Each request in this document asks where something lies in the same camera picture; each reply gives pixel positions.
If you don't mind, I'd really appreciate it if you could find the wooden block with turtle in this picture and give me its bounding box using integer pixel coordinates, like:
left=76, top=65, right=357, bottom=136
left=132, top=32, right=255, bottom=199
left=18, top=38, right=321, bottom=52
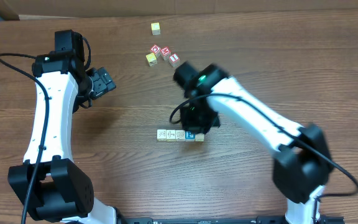
left=195, top=133, right=204, bottom=142

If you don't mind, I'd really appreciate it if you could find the wooden block blue letter P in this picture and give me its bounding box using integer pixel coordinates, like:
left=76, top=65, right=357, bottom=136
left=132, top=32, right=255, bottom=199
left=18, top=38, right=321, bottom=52
left=185, top=131, right=195, bottom=141

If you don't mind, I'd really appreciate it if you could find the wooden block with pretzel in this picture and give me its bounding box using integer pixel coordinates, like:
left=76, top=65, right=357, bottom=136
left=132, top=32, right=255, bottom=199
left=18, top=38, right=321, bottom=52
left=175, top=130, right=186, bottom=141

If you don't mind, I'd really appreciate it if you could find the wooden block with umbrella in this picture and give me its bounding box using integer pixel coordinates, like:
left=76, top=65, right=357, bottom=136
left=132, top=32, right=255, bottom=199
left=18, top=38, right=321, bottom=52
left=166, top=129, right=177, bottom=141

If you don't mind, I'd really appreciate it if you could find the wooden block with K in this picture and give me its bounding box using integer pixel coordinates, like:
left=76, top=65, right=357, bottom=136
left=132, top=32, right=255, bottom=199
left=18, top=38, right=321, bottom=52
left=157, top=129, right=167, bottom=141

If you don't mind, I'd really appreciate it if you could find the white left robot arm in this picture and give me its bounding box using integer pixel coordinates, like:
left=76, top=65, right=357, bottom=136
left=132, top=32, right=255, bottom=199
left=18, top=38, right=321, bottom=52
left=8, top=47, right=118, bottom=223

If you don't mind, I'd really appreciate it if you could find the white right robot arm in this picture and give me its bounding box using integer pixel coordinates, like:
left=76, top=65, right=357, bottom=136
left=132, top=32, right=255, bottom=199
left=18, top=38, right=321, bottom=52
left=173, top=63, right=333, bottom=223

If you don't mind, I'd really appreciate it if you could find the wooden block yellow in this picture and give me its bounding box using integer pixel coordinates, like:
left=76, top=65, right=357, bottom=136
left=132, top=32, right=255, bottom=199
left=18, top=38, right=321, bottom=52
left=150, top=22, right=161, bottom=35
left=145, top=53, right=158, bottom=67

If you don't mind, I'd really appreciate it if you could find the wooden block red letter I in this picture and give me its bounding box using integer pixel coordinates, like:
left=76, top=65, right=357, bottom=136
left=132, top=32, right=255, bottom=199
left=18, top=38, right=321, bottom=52
left=168, top=54, right=180, bottom=67

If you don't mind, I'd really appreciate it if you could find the wooden block red letter C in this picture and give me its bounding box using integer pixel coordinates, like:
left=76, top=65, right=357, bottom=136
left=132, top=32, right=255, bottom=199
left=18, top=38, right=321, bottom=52
left=150, top=44, right=161, bottom=58

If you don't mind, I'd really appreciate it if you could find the wooden block red letter M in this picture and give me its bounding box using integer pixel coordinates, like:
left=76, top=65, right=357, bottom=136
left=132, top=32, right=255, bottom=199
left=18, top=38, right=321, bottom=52
left=160, top=47, right=172, bottom=60

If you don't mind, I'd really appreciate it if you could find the far wooden block yellow top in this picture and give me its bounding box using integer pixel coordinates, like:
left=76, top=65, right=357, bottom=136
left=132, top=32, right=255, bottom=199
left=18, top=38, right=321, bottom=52
left=150, top=22, right=161, bottom=35

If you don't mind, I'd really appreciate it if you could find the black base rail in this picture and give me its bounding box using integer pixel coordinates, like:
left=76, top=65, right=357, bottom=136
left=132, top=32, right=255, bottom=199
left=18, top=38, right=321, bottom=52
left=116, top=216, right=344, bottom=224

